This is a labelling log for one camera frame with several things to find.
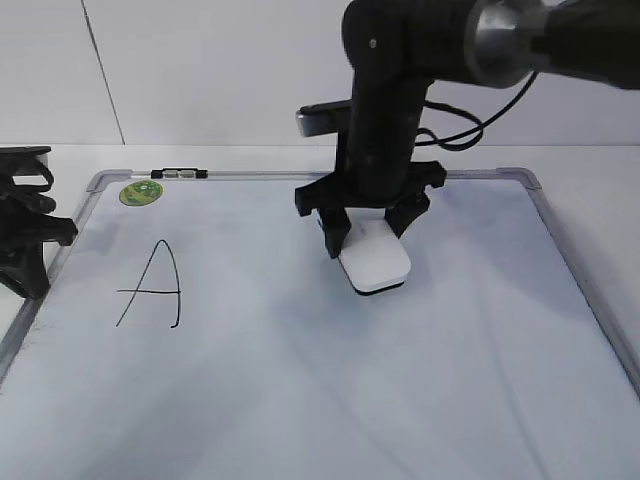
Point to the green round magnet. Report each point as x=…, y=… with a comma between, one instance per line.
x=141, y=193

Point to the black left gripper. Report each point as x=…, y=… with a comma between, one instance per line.
x=27, y=222

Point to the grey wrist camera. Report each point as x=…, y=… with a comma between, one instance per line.
x=324, y=118

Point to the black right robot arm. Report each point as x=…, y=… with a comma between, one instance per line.
x=397, y=49

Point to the black whiteboard hanger clip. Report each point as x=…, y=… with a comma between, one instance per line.
x=179, y=173

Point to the white whiteboard eraser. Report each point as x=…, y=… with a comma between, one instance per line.
x=373, y=258

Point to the white whiteboard with grey frame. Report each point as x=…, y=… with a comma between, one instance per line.
x=208, y=335

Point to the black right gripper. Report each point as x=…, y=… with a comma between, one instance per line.
x=374, y=166

